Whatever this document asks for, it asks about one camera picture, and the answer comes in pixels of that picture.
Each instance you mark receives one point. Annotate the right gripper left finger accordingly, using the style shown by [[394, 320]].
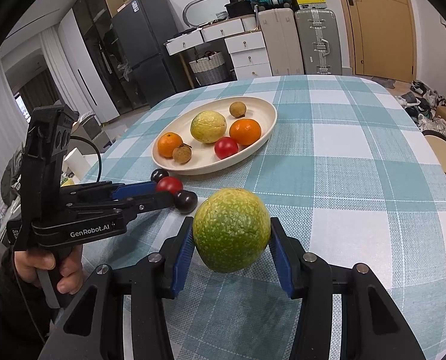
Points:
[[91, 327]]

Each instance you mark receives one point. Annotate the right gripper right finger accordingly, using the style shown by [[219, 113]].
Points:
[[372, 325]]

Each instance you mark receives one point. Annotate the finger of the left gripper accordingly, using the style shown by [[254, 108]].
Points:
[[140, 204], [133, 189]]

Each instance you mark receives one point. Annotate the dark plum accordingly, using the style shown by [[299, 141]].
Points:
[[158, 174], [185, 201]]

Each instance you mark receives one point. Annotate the red cherry tomato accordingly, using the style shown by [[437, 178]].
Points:
[[169, 184]]

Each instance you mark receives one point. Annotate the brown stemmed longan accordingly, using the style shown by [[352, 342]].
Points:
[[182, 154]]

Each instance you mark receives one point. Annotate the green citrus fruit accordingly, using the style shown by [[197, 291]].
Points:
[[231, 229]]

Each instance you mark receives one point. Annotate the yellow-green citrus fruit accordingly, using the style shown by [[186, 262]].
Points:
[[208, 127]]

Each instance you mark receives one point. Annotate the orange mandarin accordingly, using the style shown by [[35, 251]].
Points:
[[245, 131], [167, 143]]

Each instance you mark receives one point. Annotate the brown longan fruit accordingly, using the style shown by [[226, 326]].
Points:
[[238, 109]]

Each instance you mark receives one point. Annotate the person's left hand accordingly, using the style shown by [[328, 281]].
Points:
[[28, 262]]

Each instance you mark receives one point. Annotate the orange mandarin in plate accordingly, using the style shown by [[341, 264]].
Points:
[[167, 143]]

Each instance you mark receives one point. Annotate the cream oval plate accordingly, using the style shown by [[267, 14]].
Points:
[[204, 159]]

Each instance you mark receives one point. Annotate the white wardrobe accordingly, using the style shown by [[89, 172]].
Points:
[[89, 82]]

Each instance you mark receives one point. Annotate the red tomato in plate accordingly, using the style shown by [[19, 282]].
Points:
[[225, 147]]

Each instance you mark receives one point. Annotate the woven laundry basket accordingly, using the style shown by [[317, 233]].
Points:
[[210, 69]]

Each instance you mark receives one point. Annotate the checkered teal tablecloth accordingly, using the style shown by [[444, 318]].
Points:
[[348, 174]]

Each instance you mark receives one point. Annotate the black refrigerator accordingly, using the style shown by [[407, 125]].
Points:
[[143, 27]]

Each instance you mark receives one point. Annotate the white drawer desk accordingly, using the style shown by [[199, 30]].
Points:
[[240, 40]]

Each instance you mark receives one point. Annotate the beige suitcase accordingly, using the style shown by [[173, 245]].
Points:
[[282, 41]]

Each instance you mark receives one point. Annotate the silver suitcase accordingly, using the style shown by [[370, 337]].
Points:
[[319, 41]]

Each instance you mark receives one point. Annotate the yellow black box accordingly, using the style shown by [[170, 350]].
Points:
[[311, 4]]

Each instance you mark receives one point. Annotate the wooden door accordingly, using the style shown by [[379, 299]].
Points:
[[381, 38]]

